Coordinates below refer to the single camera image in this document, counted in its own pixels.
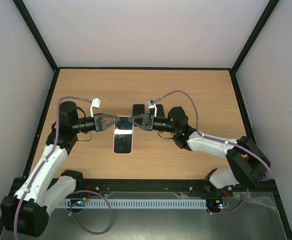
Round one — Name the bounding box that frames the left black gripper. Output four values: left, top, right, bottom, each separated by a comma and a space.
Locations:
72, 113, 119, 134

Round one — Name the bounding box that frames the lavender phone case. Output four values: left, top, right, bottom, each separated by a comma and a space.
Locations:
131, 103, 147, 117

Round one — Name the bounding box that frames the pink phone case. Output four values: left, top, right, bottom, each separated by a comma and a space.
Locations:
112, 115, 135, 155

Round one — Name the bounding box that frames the black phone case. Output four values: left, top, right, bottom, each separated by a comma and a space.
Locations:
156, 104, 165, 118

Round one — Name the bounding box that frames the black object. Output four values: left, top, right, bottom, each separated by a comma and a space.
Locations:
113, 116, 134, 154

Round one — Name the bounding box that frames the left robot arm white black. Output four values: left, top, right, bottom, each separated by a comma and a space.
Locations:
0, 96, 120, 239

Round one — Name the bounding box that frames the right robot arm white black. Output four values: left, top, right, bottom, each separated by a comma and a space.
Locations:
128, 106, 271, 196

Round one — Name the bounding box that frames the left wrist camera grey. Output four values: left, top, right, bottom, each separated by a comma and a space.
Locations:
90, 97, 102, 118

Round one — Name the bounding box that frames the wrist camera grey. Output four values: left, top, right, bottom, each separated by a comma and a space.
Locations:
90, 97, 102, 118
146, 99, 157, 117

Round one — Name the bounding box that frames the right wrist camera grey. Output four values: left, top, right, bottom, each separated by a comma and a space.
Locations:
146, 99, 157, 117

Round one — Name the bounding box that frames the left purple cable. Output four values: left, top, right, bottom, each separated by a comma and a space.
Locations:
12, 95, 93, 240

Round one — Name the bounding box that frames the grey slotted cable duct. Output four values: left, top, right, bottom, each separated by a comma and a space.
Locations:
57, 199, 207, 210

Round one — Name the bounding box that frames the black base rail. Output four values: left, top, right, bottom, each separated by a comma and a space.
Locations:
10, 177, 277, 198

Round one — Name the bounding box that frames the black aluminium frame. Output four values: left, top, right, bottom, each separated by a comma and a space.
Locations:
0, 0, 292, 240

